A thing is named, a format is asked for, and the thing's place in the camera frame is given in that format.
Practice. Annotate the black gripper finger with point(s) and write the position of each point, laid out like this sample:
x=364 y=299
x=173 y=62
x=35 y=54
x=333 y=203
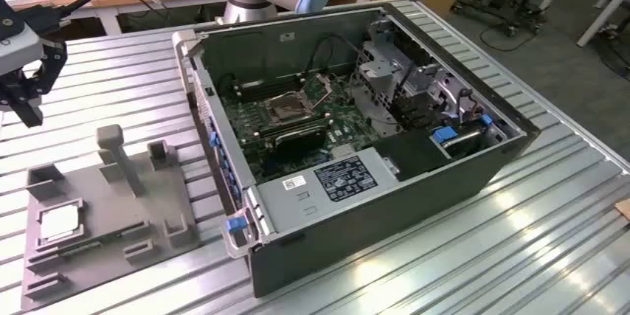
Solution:
x=55 y=60
x=9 y=95

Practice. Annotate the silver square CPU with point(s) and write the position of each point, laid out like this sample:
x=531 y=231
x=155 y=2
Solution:
x=59 y=224

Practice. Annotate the black RAM slot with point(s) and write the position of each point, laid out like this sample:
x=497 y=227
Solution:
x=266 y=82
x=272 y=90
x=290 y=128

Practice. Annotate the CPU socket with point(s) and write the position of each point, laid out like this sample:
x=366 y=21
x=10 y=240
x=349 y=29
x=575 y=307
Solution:
x=290 y=110

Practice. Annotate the grey parts rack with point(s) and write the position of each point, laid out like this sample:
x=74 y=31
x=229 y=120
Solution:
x=114 y=211

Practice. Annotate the green RAM stick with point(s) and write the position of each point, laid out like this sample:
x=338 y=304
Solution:
x=81 y=249

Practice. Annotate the green motherboard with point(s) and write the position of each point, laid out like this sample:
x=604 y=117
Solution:
x=345 y=119

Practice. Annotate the silver power supply unit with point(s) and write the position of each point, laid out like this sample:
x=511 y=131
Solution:
x=290 y=204

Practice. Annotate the grey metal drive cage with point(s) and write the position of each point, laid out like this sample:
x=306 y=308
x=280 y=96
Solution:
x=380 y=82

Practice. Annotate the black plastic air shroud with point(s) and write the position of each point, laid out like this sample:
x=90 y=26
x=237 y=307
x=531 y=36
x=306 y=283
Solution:
x=413 y=156

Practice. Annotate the black open PC case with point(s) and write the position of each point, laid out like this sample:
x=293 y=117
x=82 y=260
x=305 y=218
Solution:
x=374 y=226

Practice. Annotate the disk bay with blue latch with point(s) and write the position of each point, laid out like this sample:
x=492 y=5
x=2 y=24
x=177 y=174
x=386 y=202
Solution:
x=458 y=141

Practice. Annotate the small blue clip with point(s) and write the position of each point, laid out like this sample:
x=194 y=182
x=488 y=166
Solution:
x=487 y=120

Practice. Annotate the small wooden block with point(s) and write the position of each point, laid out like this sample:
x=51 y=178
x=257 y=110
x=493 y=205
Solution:
x=624 y=208

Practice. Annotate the white table frame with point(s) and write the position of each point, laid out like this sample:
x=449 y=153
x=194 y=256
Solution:
x=599 y=16

